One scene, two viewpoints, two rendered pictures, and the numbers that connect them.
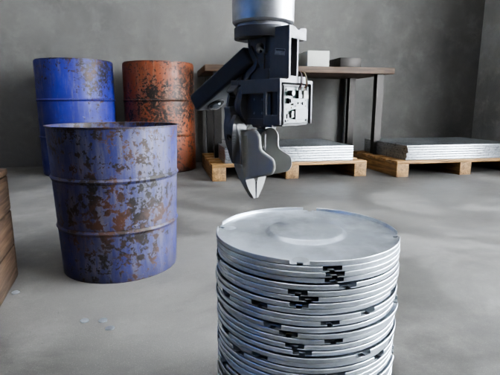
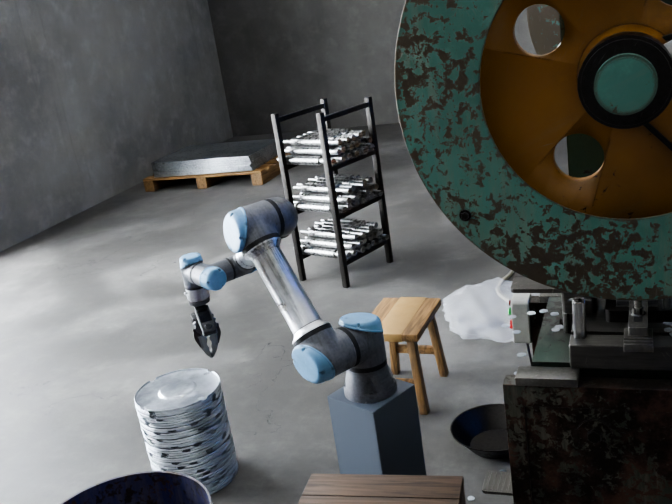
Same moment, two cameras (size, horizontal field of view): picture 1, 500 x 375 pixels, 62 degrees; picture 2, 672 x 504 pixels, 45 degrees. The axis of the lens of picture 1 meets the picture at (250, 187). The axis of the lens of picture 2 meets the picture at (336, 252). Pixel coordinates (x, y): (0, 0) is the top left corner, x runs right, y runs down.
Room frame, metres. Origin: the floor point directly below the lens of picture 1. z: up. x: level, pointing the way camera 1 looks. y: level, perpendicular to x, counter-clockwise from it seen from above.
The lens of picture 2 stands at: (2.38, 1.82, 1.56)
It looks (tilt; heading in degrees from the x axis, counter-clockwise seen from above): 18 degrees down; 214
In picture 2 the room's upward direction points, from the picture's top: 9 degrees counter-clockwise
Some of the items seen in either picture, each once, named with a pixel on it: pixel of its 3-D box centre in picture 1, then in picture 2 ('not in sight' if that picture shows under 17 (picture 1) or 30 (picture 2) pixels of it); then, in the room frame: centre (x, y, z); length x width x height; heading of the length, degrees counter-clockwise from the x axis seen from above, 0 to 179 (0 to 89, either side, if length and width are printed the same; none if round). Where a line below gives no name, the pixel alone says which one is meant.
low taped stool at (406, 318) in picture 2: not in sight; (404, 354); (-0.10, 0.37, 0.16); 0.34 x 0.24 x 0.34; 10
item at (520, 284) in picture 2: not in sight; (565, 300); (0.51, 1.21, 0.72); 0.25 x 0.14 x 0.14; 102
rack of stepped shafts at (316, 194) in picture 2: not in sight; (333, 190); (-1.26, -0.63, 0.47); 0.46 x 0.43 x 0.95; 82
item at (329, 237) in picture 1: (305, 231); (177, 389); (0.65, -0.09, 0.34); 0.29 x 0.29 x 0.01
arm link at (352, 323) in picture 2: not in sight; (360, 338); (0.65, 0.67, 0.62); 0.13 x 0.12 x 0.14; 161
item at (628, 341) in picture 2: not in sight; (638, 314); (0.64, 1.42, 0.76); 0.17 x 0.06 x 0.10; 12
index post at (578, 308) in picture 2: not in sight; (579, 317); (0.67, 1.29, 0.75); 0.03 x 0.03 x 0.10; 12
